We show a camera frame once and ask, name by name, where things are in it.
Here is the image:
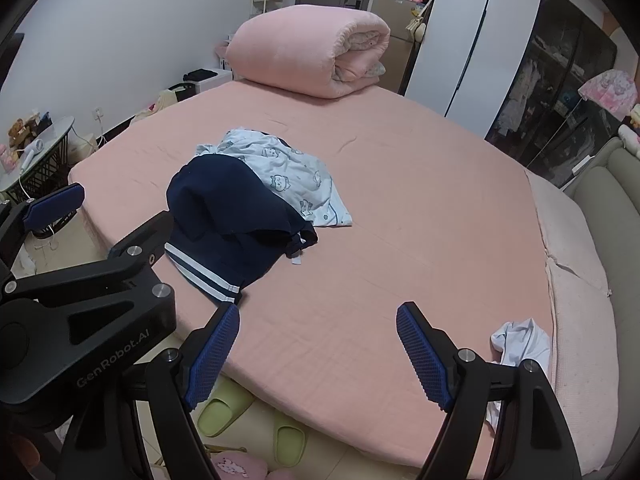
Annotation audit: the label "beige cabinet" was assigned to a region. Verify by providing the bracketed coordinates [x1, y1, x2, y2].
[370, 0, 426, 93]

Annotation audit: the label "pink plush slipper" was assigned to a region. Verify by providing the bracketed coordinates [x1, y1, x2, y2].
[210, 450, 271, 480]

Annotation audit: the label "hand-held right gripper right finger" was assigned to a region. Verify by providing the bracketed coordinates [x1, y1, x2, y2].
[396, 301, 583, 480]

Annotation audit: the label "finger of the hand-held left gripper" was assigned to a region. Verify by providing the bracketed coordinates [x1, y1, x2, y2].
[0, 211, 175, 306]
[0, 183, 86, 272]

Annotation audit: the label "white cloth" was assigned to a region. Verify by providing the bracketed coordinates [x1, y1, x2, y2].
[482, 318, 552, 433]

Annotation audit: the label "pink bed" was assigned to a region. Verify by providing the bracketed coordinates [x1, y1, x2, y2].
[67, 80, 621, 473]

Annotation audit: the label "white wardrobe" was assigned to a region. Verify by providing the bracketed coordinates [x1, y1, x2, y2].
[404, 0, 546, 140]

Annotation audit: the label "pink printed hat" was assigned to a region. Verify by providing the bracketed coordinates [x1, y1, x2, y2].
[577, 69, 640, 121]

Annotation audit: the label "brown teddy bears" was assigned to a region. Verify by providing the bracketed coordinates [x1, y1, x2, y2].
[7, 119, 41, 148]

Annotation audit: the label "rolled pink quilt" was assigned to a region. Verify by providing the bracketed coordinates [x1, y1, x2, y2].
[225, 4, 392, 100]

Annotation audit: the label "grey padded headboard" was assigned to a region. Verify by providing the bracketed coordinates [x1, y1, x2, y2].
[565, 137, 640, 461]

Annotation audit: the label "white storage box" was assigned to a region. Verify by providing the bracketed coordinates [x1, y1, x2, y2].
[192, 67, 235, 93]

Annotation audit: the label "light blue printed pajama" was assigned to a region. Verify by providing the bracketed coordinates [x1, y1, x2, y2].
[195, 129, 353, 228]

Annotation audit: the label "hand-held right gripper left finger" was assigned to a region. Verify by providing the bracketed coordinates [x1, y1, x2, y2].
[62, 303, 241, 480]

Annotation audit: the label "cream bag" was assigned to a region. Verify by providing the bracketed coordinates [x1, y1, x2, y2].
[150, 89, 181, 116]

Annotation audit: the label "round side table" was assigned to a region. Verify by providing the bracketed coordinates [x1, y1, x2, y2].
[0, 116, 76, 206]

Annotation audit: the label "white hair dryer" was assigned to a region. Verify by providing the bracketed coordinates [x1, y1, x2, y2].
[20, 141, 45, 171]

